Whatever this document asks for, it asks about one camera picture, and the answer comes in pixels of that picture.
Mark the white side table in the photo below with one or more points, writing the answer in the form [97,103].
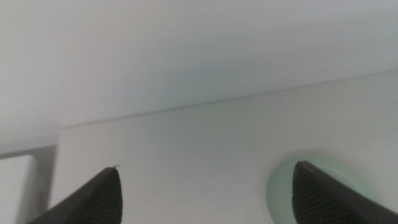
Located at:
[14,189]

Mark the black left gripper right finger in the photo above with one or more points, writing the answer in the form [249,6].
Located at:
[320,202]

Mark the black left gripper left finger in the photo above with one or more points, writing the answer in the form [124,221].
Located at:
[99,202]

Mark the pale green shallow bowl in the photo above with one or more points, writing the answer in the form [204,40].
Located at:
[280,193]

